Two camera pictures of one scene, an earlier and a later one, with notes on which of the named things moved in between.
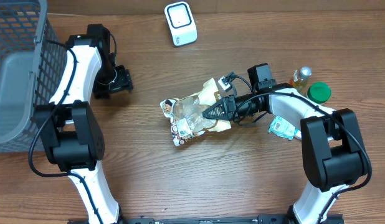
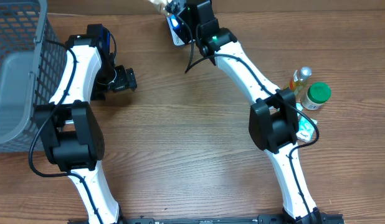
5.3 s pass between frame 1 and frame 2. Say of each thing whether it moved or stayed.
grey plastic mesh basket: stayed
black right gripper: moved
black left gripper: stayed
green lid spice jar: stayed
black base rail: stayed
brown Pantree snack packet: moved
